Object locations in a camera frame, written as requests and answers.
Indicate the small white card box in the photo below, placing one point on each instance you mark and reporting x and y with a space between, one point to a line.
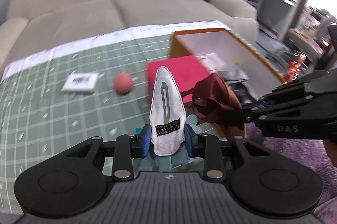
80 83

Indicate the green checkered tablecloth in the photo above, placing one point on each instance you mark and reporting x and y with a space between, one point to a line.
38 120

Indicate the red box lid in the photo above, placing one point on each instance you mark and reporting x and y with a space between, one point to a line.
186 71

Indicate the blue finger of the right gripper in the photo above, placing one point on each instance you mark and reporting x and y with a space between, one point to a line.
254 105

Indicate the dark navy cloth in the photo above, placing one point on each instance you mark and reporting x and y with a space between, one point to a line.
242 93

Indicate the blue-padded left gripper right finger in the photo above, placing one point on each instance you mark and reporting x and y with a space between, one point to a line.
195 143

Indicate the grey shiny cloth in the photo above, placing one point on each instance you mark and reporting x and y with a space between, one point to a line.
232 74

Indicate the beige fabric sofa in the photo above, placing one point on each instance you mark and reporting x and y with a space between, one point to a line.
37 25

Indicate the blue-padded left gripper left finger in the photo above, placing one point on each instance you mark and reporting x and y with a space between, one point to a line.
140 142

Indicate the grey office chair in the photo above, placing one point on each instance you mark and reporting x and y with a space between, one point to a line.
310 41

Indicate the white grey sock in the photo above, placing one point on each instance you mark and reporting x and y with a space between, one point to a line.
167 114

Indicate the smartphone on stand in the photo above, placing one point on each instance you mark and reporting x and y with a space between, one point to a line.
294 67

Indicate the dark red cloth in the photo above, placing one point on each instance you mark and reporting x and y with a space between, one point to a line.
212 100

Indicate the pale teal sock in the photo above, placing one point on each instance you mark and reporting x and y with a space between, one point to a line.
171 160

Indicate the pink ball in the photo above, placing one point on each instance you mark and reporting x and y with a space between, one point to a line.
123 83

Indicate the orange cardboard box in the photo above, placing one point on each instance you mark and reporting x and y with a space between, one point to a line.
220 49

